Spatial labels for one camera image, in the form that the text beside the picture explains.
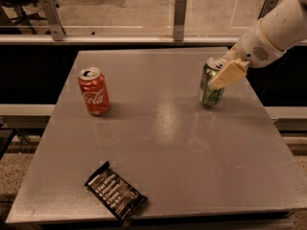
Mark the black rxbar chocolate wrapper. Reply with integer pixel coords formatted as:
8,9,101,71
84,161,148,227

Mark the green soda can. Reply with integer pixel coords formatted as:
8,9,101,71
199,58,224,106

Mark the black office chair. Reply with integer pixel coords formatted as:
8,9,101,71
0,0,45,34

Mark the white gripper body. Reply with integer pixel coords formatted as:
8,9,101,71
236,20,285,68

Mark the middle metal railing bracket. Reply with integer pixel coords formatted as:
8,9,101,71
173,0,187,41

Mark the left metal railing bracket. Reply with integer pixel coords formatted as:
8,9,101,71
39,0,65,41

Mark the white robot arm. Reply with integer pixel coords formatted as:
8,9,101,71
208,0,307,89

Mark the metal railing bracket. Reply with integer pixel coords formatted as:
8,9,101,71
173,0,187,41
39,0,65,41
258,0,279,18

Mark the red Coca-Cola can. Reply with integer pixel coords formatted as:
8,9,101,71
79,67,110,116

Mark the right metal railing bracket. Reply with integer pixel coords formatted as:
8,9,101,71
258,0,279,18

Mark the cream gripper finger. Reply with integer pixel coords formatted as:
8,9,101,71
222,44,238,61
208,58,249,89

